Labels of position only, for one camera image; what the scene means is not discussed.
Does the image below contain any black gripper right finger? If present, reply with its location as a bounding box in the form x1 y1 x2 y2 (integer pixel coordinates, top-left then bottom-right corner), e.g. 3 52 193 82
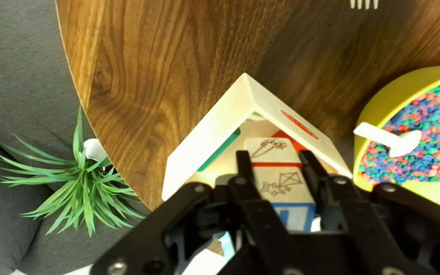
297 148 440 275

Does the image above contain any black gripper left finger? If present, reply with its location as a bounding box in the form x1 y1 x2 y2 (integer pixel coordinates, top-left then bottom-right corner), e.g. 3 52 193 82
89 149 303 275

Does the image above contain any blue faced wooden toy block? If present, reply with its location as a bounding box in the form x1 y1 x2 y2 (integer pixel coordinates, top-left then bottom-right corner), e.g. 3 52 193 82
272 201 320 235

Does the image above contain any kite print wooden toy block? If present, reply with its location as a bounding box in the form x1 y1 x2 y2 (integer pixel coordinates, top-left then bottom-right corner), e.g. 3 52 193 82
243 136 318 206

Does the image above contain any white plastic spoon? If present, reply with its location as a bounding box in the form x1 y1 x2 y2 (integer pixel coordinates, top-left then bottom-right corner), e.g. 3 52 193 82
352 120 425 159

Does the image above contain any white milk carton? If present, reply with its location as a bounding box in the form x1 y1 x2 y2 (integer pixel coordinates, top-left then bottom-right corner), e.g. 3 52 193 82
161 72 355 203

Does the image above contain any colourful gravel filling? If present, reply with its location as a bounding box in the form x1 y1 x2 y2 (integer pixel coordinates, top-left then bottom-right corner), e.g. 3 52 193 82
358 75 440 186

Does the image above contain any yellow bowl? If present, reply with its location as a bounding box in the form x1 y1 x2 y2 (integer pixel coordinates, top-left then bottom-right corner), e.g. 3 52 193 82
352 62 440 215

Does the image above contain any round dark wooden table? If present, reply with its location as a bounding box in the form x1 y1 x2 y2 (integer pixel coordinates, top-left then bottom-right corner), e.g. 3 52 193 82
54 0 440 212

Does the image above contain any green plant in white pot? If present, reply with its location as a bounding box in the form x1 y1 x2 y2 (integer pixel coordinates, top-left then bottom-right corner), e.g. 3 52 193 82
0 107 147 238

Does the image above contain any pale wooden fork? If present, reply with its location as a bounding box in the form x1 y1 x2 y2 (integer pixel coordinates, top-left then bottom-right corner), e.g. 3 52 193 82
349 0 381 10

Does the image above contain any dark grey sofa with plant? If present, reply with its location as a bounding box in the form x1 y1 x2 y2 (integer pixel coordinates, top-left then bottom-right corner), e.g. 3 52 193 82
0 0 156 275

